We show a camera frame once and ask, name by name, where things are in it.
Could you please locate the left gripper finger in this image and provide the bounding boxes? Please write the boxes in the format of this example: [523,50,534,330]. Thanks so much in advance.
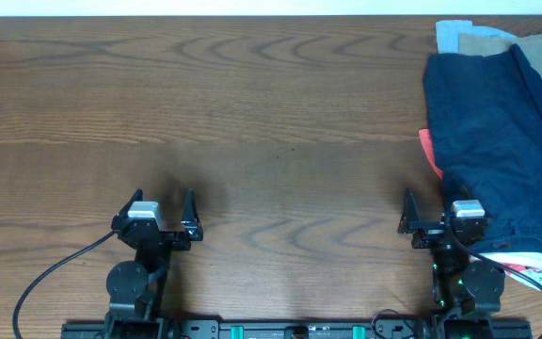
[118,188,143,218]
[181,189,203,241]

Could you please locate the navy blue denim shorts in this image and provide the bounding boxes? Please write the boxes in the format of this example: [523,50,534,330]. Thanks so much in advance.
[423,45,542,253]

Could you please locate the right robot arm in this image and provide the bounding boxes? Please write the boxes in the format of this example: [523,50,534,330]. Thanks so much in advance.
[397,189,504,338]

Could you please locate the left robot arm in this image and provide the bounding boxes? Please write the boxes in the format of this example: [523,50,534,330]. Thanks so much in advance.
[104,189,203,339]

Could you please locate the white printed garment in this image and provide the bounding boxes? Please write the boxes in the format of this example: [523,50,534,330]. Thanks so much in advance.
[483,252,542,285]

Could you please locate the red orange garment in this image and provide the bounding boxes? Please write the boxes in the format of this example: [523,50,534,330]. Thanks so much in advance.
[418,128,443,178]

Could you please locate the light blue garment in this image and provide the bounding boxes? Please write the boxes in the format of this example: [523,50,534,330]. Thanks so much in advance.
[435,20,515,54]

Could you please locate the khaki beige garment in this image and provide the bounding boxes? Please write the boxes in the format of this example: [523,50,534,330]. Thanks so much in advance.
[458,34,542,79]

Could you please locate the right black cable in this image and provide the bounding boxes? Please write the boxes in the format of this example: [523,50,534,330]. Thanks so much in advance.
[444,220,542,339]

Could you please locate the black cable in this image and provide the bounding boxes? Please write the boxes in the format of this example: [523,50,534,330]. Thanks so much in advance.
[12,229,118,339]
[444,220,542,339]

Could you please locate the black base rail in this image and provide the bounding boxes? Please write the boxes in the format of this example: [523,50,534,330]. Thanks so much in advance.
[60,316,533,339]

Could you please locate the left black cable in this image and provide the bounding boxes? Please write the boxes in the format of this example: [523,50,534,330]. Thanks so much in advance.
[12,229,118,339]

